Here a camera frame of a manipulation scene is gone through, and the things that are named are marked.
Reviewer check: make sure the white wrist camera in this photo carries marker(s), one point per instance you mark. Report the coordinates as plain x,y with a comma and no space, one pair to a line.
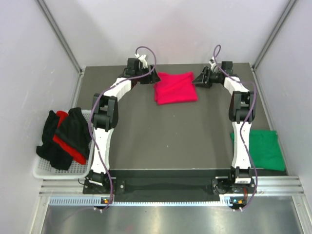
142,59
213,64

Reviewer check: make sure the left aluminium frame post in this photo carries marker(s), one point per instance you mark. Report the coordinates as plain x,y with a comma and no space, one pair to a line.
53,24

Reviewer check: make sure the black t shirt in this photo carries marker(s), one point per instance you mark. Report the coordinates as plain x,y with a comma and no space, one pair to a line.
65,138

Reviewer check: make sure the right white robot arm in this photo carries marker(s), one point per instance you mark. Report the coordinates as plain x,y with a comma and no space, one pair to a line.
241,109

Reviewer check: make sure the aluminium front rail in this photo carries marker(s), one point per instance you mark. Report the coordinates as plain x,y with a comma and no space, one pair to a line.
170,192

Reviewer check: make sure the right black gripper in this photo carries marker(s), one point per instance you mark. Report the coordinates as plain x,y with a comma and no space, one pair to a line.
201,79

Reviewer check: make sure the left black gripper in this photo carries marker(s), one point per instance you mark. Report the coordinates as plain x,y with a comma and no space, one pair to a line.
149,79

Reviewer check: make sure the aluminium frame post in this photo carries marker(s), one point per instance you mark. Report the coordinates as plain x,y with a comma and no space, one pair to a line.
53,24
274,33

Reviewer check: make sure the pink t shirt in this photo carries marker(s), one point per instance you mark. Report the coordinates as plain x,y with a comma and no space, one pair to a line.
175,88

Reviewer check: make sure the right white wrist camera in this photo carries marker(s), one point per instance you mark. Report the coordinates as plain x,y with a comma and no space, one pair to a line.
213,64

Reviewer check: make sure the grey slotted cable duct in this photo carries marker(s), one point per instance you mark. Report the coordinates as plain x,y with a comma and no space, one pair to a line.
103,201

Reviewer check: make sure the green folded t shirt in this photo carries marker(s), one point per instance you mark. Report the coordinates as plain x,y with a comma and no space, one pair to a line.
265,150

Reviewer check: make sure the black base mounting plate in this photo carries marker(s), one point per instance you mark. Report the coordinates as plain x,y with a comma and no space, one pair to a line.
102,184

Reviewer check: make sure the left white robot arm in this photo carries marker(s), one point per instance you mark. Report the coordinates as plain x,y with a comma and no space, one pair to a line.
105,108

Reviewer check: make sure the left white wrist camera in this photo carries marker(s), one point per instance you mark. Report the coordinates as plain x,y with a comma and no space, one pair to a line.
142,59

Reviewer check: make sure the right aluminium frame post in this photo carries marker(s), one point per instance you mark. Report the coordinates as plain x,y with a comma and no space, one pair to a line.
274,33

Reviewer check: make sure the white plastic basket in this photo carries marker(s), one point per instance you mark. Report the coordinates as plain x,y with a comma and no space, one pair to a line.
43,169

